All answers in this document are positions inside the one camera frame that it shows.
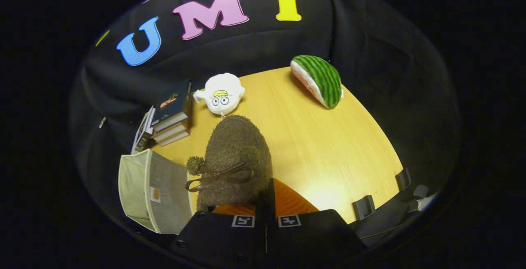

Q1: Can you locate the grey fabric storage box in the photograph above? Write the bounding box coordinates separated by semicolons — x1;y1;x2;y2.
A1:
118;148;194;235

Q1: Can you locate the watermelon slice plush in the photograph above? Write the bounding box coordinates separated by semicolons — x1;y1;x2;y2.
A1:
290;55;344;109

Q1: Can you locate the brown book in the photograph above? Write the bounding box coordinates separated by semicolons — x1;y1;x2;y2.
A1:
153;121;190;142
156;129;190;147

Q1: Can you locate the black backdrop cloth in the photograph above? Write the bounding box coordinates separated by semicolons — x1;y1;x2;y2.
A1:
70;0;463;237

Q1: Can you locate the brown fuzzy shoe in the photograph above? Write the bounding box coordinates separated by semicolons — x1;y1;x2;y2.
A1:
185;115;273;213

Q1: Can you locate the white plush toy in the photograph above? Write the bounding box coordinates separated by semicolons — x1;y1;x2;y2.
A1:
193;72;246;117

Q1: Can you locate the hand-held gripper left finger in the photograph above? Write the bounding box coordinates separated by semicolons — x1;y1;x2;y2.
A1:
175;190;268;269

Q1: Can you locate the black table edge clamp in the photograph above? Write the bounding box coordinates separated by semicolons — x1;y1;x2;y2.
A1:
353;195;375;220
396;169;412;191

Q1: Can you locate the white book with photo cover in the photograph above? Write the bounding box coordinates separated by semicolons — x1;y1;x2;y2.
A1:
131;105;156;153

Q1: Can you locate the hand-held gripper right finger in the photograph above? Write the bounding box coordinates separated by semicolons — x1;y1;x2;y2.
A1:
267;177;367;269

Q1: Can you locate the black hardcover book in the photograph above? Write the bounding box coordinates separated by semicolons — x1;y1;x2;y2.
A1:
151;79;194;133

